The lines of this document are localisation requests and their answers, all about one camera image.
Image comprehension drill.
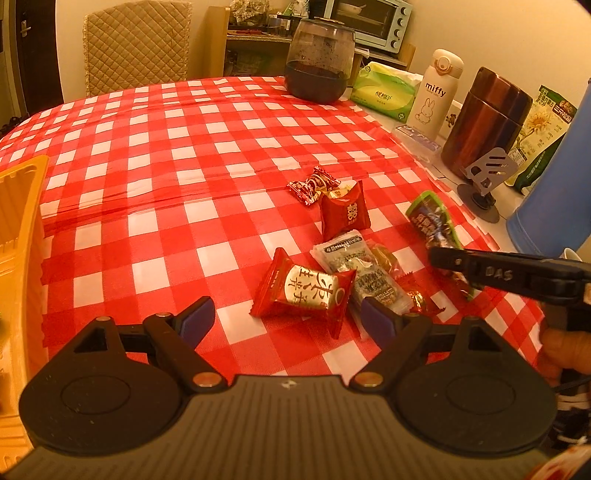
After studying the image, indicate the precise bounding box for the white rabbit print bottle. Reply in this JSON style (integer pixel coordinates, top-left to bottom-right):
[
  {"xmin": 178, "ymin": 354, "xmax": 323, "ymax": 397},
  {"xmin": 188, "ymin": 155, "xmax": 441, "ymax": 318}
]
[{"xmin": 406, "ymin": 48, "xmax": 464, "ymax": 138}]

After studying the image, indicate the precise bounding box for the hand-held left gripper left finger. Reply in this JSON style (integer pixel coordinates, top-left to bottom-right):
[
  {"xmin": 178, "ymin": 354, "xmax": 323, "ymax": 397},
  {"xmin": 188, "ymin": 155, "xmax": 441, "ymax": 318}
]
[{"xmin": 73, "ymin": 295, "xmax": 222, "ymax": 394}]

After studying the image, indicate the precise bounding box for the small red candy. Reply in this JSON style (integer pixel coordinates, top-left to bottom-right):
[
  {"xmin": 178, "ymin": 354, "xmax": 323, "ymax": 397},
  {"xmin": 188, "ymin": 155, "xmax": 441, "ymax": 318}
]
[{"xmin": 397, "ymin": 271, "xmax": 446, "ymax": 319}]

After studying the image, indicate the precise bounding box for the red checked tablecloth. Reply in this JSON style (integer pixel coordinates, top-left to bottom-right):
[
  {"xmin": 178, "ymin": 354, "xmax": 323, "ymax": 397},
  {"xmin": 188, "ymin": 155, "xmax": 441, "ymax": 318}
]
[{"xmin": 0, "ymin": 76, "xmax": 546, "ymax": 398}]

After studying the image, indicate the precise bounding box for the grey phone stand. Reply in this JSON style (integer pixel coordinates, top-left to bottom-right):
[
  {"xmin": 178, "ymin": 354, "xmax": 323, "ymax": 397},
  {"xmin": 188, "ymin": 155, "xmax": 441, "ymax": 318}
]
[{"xmin": 457, "ymin": 147, "xmax": 518, "ymax": 224}]

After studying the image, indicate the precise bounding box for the dark red wrapped candy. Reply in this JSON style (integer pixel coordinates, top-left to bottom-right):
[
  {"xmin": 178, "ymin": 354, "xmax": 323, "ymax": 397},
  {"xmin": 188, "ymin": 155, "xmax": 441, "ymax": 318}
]
[{"xmin": 286, "ymin": 165, "xmax": 343, "ymax": 207}]

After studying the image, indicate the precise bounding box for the light blue toaster oven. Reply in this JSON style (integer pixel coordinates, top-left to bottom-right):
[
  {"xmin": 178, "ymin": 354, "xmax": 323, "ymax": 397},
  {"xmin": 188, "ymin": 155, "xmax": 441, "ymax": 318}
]
[{"xmin": 323, "ymin": 0, "xmax": 413, "ymax": 55}]

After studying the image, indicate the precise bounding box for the person's right hand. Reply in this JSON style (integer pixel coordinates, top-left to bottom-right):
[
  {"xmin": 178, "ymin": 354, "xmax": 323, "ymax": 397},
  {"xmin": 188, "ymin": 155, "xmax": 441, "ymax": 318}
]
[{"xmin": 538, "ymin": 318, "xmax": 591, "ymax": 381}]

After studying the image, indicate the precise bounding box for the yellow plastic tray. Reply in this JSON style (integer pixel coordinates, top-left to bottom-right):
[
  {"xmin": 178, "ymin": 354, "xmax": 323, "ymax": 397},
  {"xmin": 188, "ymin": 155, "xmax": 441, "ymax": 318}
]
[{"xmin": 0, "ymin": 154, "xmax": 49, "ymax": 462}]

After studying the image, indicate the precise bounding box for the green tissue pack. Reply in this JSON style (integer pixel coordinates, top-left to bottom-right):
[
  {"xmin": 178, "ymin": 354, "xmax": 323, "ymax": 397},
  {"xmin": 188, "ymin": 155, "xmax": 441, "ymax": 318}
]
[{"xmin": 349, "ymin": 61, "xmax": 424, "ymax": 121}]

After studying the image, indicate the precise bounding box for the yellow wrapped candy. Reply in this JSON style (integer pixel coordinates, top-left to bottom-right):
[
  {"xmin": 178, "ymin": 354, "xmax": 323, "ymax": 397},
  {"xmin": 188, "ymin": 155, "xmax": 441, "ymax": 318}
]
[{"xmin": 323, "ymin": 181, "xmax": 359, "ymax": 200}]

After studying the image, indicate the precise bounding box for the green sunflower snack bag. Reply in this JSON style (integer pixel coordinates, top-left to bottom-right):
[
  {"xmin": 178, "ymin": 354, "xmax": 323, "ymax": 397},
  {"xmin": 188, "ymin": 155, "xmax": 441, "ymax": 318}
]
[{"xmin": 503, "ymin": 84, "xmax": 578, "ymax": 195}]

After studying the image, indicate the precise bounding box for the red and gold snack packet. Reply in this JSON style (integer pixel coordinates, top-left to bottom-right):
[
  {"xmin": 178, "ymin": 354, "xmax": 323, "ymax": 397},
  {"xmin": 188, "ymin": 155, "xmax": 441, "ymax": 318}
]
[{"xmin": 250, "ymin": 248, "xmax": 358, "ymax": 331}]

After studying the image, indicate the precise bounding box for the small white printed box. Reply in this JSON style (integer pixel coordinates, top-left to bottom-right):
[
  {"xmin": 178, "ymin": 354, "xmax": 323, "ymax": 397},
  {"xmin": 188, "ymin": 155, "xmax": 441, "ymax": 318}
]
[{"xmin": 444, "ymin": 99, "xmax": 462, "ymax": 139}]

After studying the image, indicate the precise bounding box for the clear grey printed snack packet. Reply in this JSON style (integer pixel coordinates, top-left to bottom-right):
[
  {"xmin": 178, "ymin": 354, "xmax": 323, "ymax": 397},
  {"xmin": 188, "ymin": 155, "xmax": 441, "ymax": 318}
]
[{"xmin": 311, "ymin": 234, "xmax": 410, "ymax": 319}]

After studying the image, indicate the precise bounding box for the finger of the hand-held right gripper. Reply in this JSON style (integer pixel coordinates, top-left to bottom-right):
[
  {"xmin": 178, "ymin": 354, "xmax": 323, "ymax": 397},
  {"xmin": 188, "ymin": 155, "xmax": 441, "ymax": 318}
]
[{"xmin": 428, "ymin": 247, "xmax": 477, "ymax": 288}]

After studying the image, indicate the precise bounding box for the blue thermos jug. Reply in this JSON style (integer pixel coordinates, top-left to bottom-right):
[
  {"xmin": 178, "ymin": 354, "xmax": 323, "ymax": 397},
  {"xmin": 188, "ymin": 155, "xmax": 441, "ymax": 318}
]
[{"xmin": 505, "ymin": 76, "xmax": 591, "ymax": 259}]

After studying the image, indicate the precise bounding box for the clear-wrapped pastry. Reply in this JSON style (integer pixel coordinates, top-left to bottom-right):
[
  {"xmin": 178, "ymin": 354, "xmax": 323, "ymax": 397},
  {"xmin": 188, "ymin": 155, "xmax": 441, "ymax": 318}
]
[{"xmin": 372, "ymin": 244, "xmax": 400, "ymax": 278}]

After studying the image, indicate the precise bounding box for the dark door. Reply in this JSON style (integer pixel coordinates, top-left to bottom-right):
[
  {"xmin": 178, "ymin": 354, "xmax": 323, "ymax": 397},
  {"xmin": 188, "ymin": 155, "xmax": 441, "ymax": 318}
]
[{"xmin": 14, "ymin": 0, "xmax": 64, "ymax": 109}]

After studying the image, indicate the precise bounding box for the dark glass jar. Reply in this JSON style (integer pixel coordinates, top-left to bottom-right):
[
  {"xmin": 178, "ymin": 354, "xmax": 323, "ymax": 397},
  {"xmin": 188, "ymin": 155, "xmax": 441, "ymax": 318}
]
[{"xmin": 284, "ymin": 17, "xmax": 356, "ymax": 104}]

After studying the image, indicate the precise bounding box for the green snack packet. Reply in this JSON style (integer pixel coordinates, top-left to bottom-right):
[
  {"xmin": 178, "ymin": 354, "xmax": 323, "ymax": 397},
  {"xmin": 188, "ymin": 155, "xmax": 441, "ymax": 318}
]
[{"xmin": 405, "ymin": 191, "xmax": 476, "ymax": 302}]

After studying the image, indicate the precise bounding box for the beige quilted chair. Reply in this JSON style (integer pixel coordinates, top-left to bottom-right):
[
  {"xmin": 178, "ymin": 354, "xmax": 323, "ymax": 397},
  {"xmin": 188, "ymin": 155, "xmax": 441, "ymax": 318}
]
[{"xmin": 83, "ymin": 0, "xmax": 193, "ymax": 97}]

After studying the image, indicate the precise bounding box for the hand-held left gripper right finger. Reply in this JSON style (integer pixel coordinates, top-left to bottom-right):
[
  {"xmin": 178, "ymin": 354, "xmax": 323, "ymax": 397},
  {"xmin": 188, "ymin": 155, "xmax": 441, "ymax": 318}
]
[{"xmin": 353, "ymin": 295, "xmax": 504, "ymax": 394}]

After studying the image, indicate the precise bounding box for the small blue white box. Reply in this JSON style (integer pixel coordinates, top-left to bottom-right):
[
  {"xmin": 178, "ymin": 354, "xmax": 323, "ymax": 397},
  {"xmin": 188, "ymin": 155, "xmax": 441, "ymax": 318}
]
[{"xmin": 394, "ymin": 122, "xmax": 444, "ymax": 163}]

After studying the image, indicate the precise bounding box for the copper brown thermos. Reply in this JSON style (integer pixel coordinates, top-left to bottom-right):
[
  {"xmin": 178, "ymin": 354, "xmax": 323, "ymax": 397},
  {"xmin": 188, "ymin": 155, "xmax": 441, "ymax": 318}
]
[{"xmin": 441, "ymin": 67, "xmax": 534, "ymax": 181}]

